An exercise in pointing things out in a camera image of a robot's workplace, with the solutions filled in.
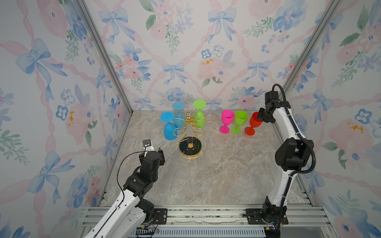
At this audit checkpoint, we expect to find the green wine glass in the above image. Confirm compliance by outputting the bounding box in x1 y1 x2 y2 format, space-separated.
193 100 206 128
231 111 249 134

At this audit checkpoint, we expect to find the blue wine glass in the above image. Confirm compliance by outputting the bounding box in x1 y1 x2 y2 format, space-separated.
173 102 186 129
160 112 177 141

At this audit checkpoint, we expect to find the pink wine glass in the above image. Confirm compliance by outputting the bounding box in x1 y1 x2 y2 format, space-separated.
219 110 235 134

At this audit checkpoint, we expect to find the red wine glass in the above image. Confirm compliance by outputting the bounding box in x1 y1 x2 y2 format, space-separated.
245 112 263 136

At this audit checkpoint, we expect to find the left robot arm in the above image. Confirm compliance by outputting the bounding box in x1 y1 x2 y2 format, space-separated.
85 148 165 238

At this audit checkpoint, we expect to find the gold wire glass rack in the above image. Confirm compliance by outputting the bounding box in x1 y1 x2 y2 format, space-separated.
173 109 215 159

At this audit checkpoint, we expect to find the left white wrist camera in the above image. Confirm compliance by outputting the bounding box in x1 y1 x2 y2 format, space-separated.
143 139 154 152

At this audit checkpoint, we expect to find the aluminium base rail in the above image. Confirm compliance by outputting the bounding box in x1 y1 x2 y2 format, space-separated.
79 203 337 238

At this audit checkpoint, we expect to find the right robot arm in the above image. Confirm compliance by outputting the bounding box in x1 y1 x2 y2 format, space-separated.
257 90 316 226

